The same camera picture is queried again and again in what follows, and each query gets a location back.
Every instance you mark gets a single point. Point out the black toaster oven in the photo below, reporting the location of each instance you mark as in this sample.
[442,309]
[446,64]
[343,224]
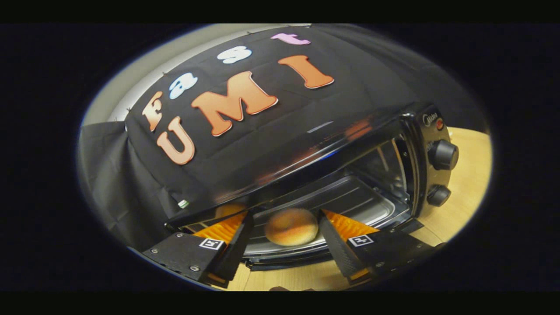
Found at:
[306,148]

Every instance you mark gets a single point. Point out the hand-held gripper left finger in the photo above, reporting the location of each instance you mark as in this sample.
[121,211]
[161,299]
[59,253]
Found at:
[238,247]

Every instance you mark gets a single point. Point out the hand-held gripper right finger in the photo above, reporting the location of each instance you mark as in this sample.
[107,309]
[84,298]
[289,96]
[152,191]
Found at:
[337,247]

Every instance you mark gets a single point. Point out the round bread bun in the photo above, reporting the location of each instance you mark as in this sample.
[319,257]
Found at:
[291,227]

